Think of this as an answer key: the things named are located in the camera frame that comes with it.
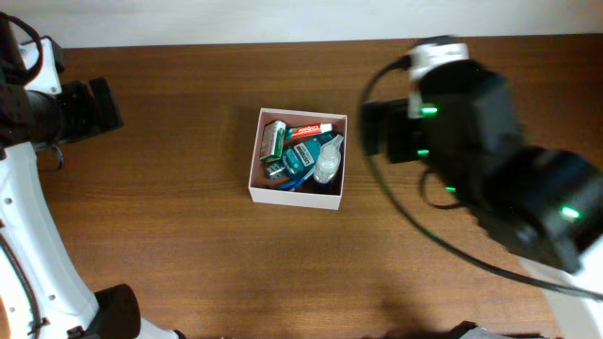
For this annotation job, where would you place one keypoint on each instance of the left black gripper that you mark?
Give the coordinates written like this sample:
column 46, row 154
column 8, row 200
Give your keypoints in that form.
column 104, row 104

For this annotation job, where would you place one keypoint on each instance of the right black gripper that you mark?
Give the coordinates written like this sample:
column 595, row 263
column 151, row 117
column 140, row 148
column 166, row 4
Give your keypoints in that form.
column 377, row 128

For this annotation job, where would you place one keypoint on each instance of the clear purple pump bottle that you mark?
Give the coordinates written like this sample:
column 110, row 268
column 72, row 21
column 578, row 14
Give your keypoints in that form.
column 327, row 165

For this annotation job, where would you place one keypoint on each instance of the green white toothpaste tube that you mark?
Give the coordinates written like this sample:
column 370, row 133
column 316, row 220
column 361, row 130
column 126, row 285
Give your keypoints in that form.
column 308, row 130

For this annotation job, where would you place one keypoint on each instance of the teal mouthwash bottle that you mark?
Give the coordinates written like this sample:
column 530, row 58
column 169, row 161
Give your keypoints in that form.
column 301, row 157

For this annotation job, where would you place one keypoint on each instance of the green white small carton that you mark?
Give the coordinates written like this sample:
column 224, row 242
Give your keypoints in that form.
column 272, row 142

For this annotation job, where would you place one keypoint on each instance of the blue disposable razor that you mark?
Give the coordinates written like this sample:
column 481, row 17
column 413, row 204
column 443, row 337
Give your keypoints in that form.
column 287, row 185

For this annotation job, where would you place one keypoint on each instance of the blue white toothbrush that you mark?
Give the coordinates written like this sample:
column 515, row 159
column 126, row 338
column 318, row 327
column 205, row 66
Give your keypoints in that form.
column 301, row 181

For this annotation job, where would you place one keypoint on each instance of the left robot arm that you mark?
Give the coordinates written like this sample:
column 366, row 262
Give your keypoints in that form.
column 41, row 291

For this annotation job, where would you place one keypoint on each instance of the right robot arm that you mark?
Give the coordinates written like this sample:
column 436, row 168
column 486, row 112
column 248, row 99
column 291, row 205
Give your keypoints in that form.
column 544, row 206

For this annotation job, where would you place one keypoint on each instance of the white cardboard box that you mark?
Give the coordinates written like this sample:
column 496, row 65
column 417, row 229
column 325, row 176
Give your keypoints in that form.
column 264, row 190

